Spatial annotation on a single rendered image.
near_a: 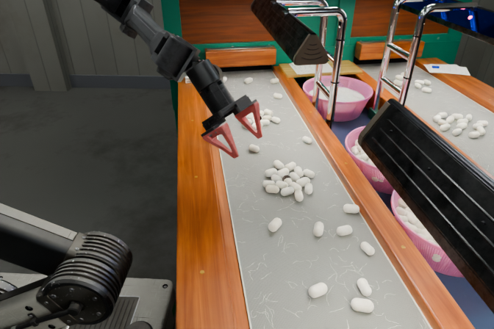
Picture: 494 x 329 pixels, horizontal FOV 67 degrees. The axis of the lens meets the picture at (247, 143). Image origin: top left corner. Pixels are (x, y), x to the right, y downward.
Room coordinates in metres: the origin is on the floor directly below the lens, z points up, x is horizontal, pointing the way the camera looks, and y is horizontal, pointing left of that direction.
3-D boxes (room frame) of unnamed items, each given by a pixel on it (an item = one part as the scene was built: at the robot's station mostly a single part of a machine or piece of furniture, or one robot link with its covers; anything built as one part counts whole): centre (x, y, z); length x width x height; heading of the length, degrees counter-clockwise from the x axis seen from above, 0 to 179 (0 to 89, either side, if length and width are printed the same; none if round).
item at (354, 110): (1.34, -0.35, 0.72); 0.27 x 0.27 x 0.10
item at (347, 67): (1.55, -0.32, 0.77); 0.33 x 0.15 x 0.01; 99
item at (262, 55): (1.55, 0.03, 0.83); 0.30 x 0.06 x 0.07; 99
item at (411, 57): (1.20, -0.57, 0.90); 0.20 x 0.19 x 0.45; 9
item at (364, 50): (1.66, -0.64, 0.83); 0.30 x 0.06 x 0.07; 99
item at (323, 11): (1.13, -0.18, 0.90); 0.20 x 0.19 x 0.45; 9
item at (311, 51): (1.13, -0.10, 1.08); 0.62 x 0.08 x 0.07; 9
